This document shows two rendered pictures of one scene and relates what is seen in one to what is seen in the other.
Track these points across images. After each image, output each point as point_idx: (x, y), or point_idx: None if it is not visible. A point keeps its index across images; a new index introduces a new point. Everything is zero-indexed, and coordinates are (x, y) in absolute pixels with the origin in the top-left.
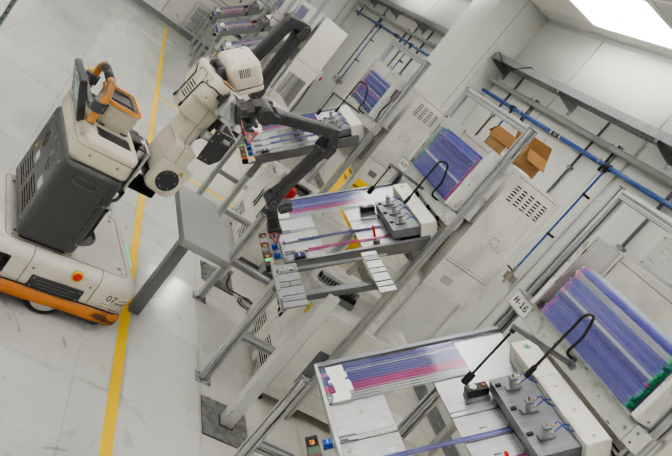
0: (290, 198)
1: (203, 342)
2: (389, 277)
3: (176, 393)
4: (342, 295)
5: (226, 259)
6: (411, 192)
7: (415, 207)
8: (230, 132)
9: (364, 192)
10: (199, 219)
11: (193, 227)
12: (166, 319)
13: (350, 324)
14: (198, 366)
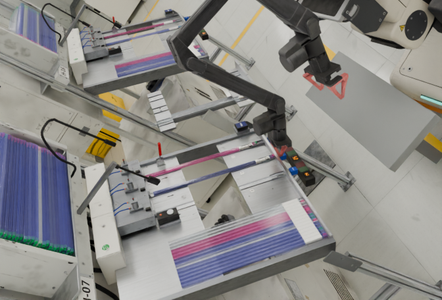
0: (299, 253)
1: (377, 224)
2: (151, 104)
3: (346, 141)
4: (217, 222)
5: (308, 93)
6: (96, 229)
7: (101, 193)
8: (311, 10)
9: (172, 285)
10: (361, 97)
11: (350, 75)
12: (416, 195)
13: (210, 211)
14: (357, 188)
